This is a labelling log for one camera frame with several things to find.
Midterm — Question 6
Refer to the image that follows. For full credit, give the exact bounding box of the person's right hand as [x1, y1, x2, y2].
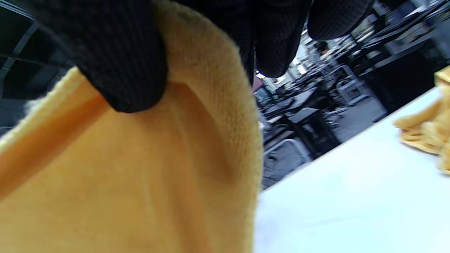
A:
[14, 0, 378, 113]

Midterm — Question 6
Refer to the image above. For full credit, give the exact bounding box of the orange square towel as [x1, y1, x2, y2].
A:
[0, 0, 264, 253]
[392, 65, 450, 175]

